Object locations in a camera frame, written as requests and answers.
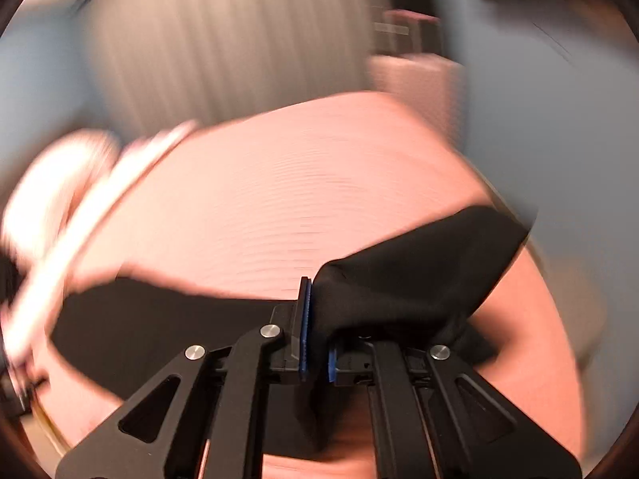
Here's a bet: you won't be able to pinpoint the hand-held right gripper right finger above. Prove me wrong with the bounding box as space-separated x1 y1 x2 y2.
327 338 583 479

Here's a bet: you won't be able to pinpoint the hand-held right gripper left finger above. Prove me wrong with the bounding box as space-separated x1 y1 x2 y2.
55 275 314 479

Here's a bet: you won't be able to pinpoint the black pants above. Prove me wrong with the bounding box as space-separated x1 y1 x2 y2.
47 204 533 460

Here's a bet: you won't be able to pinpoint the grey curtain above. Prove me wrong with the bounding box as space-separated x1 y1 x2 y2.
80 0 393 135

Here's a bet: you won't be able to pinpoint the pink chair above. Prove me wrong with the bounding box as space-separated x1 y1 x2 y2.
367 54 466 146

